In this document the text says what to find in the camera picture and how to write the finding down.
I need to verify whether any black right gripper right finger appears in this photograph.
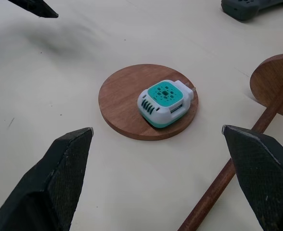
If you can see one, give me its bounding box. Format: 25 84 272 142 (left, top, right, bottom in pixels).
221 124 283 231

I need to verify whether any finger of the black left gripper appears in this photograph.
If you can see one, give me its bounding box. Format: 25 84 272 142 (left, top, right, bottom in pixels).
0 127 94 231

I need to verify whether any black pointed right gripper left finger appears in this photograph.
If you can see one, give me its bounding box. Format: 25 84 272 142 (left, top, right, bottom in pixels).
8 0 59 19

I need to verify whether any wooden stand with rod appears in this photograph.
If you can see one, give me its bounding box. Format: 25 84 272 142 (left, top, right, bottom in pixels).
177 52 283 231

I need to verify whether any round wooden base disc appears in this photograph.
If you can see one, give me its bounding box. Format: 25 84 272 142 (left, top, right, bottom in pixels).
98 64 199 141

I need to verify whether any white teal plug-in device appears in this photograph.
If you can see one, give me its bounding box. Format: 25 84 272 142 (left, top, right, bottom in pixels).
137 79 197 128

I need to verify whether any dark grey game controller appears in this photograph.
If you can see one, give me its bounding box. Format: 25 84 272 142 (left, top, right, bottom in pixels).
220 0 283 22

